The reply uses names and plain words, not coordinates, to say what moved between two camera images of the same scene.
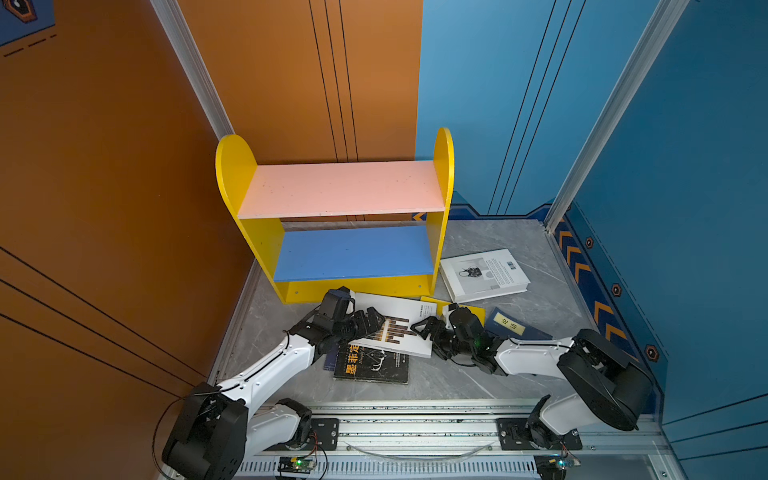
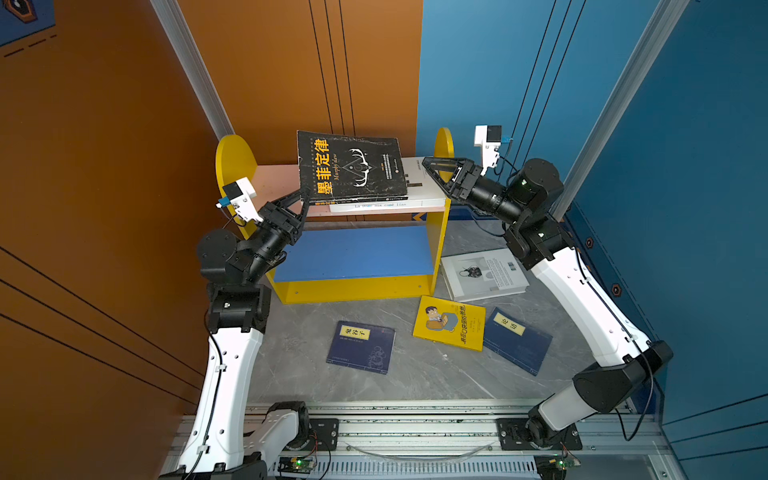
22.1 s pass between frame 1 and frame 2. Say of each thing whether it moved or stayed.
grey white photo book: stayed
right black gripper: moved
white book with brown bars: moved
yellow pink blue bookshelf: stayed
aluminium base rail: stayed
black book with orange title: moved
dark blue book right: stayed
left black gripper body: moved
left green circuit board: stayed
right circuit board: stayed
